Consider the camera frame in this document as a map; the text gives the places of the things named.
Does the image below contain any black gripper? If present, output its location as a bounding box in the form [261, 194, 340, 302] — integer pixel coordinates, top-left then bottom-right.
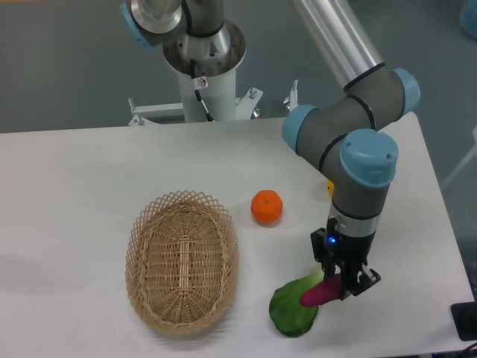
[310, 217, 381, 300]

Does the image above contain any purple sweet potato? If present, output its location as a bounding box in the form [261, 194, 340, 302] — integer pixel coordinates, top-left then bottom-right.
[299, 274, 343, 307]

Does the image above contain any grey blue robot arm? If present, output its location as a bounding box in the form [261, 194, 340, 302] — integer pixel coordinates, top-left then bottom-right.
[120, 1, 420, 307]

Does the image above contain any woven wicker basket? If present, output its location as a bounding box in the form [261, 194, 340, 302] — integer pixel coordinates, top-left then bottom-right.
[125, 190, 239, 335]

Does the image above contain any yellow toy object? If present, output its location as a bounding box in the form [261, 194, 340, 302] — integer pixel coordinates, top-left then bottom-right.
[326, 180, 334, 195]

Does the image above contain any green leafy vegetable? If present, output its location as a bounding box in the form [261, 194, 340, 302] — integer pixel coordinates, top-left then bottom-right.
[268, 263, 324, 338]

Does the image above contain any orange tangerine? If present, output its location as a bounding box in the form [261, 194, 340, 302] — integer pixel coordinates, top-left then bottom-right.
[250, 189, 283, 224]

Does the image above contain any black device at edge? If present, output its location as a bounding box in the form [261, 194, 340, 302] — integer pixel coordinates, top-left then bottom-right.
[450, 301, 476, 342]

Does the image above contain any blue object top right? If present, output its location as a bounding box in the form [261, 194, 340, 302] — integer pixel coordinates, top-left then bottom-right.
[459, 0, 477, 40]

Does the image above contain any white frame at right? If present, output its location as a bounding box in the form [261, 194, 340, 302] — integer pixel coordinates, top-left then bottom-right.
[440, 126, 477, 189]

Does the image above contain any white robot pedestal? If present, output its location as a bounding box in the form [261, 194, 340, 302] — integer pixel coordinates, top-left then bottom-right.
[127, 20, 300, 126]

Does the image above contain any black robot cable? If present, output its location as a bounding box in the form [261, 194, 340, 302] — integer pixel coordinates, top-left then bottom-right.
[189, 58, 215, 122]

